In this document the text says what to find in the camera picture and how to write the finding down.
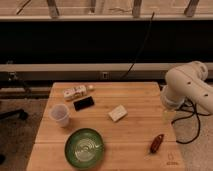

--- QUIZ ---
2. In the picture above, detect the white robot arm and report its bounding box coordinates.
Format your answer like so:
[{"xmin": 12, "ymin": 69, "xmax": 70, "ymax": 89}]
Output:
[{"xmin": 160, "ymin": 61, "xmax": 213, "ymax": 114}]

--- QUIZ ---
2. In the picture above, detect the white sponge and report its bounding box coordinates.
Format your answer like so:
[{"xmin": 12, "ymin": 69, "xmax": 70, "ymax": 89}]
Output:
[{"xmin": 108, "ymin": 105, "xmax": 127, "ymax": 122}]

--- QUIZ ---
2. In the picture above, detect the black smartphone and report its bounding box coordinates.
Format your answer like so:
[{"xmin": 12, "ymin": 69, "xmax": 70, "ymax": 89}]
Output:
[{"xmin": 74, "ymin": 97, "xmax": 94, "ymax": 111}]

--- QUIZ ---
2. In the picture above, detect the translucent plastic cup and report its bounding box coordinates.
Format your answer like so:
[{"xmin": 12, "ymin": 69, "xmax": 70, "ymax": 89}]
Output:
[{"xmin": 49, "ymin": 104, "xmax": 70, "ymax": 127}]

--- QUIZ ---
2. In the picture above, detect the black floor cable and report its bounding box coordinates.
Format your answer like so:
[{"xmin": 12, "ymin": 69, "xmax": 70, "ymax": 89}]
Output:
[{"xmin": 171, "ymin": 98, "xmax": 213, "ymax": 145}]

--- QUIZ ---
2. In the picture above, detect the dark red pepper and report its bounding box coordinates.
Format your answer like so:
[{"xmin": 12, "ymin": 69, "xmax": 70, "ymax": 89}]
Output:
[{"xmin": 150, "ymin": 134, "xmax": 164, "ymax": 154}]

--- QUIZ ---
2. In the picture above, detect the black hanging cable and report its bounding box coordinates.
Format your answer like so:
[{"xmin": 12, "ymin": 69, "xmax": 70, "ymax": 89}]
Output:
[{"xmin": 119, "ymin": 11, "xmax": 156, "ymax": 81}]

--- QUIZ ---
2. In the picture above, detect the black office chair base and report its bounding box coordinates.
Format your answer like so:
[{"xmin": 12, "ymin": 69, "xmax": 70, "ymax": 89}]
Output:
[{"xmin": 0, "ymin": 109, "xmax": 28, "ymax": 120}]

